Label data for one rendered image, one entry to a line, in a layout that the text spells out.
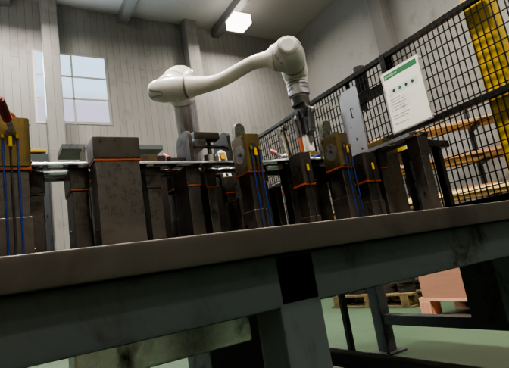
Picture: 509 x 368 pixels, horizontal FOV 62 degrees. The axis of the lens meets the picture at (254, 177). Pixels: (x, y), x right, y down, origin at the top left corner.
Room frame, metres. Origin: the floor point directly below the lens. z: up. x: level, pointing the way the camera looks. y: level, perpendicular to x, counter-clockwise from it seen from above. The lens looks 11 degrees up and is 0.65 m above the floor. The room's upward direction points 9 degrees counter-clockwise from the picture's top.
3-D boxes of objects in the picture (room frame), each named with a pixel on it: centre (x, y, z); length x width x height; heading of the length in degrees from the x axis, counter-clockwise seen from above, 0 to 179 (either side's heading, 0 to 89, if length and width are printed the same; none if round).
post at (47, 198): (1.44, 0.75, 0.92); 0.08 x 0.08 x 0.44; 33
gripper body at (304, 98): (1.67, -0.24, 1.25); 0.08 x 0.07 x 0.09; 33
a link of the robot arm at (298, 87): (1.67, -0.24, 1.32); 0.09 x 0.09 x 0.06
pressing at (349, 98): (1.80, -0.47, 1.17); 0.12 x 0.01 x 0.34; 33
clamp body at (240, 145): (1.29, 0.00, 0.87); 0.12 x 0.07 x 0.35; 33
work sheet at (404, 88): (1.88, -0.76, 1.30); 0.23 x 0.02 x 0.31; 33
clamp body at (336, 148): (1.46, -0.31, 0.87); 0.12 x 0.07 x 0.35; 33
